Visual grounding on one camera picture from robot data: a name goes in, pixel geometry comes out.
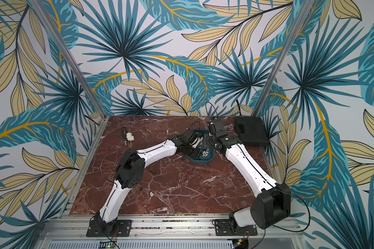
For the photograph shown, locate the white pipe elbow fitting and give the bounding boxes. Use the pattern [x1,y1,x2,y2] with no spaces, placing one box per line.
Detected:
[126,132,135,141]

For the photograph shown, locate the black plastic tool case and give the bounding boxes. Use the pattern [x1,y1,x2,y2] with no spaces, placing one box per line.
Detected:
[234,116,269,147]

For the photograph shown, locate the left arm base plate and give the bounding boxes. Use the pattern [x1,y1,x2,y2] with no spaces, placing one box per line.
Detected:
[86,220,132,238]

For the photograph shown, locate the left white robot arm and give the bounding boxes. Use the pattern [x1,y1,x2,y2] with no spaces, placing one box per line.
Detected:
[95,129,204,226]

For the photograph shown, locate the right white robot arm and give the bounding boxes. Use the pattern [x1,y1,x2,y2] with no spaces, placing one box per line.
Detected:
[208,117,292,229]

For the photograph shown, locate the teal plastic storage box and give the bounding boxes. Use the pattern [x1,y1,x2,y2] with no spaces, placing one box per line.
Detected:
[188,129,215,165]

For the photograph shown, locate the aluminium frame rail front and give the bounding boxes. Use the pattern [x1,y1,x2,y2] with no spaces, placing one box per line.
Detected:
[35,214,309,249]

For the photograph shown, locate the black orange screwdriver handle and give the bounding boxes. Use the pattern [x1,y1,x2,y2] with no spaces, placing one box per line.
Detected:
[121,127,128,146]

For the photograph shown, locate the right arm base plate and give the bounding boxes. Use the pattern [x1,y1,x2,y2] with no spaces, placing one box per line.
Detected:
[212,219,258,237]

